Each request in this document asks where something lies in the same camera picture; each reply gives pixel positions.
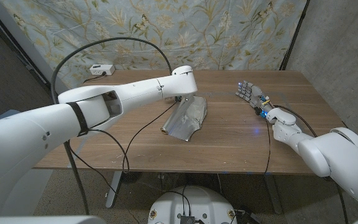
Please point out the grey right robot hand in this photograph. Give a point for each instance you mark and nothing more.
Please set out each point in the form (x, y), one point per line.
(255, 96)

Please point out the aluminum foil roll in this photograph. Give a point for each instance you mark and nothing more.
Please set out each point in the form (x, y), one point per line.
(186, 121)

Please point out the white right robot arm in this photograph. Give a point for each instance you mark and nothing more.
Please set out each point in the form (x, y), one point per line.
(337, 155)

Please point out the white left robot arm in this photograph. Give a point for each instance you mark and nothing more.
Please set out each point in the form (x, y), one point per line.
(42, 133)

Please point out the black backdrop pole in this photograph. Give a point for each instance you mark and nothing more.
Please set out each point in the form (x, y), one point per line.
(292, 37)

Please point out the floral backdrop cloth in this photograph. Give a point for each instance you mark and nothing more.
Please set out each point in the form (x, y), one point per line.
(197, 31)

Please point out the grey table leg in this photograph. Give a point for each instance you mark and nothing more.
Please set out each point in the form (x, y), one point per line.
(272, 194)
(113, 189)

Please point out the black floor device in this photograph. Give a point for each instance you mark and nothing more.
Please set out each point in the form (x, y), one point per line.
(247, 216)

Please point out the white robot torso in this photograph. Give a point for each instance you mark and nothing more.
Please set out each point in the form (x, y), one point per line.
(197, 202)

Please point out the black torso electronics box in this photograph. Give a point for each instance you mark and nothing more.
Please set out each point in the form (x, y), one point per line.
(186, 219)

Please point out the white power strip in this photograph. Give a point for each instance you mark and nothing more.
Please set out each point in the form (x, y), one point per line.
(102, 69)

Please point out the white robot head cover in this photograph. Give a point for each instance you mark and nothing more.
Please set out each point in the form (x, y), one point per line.
(42, 220)

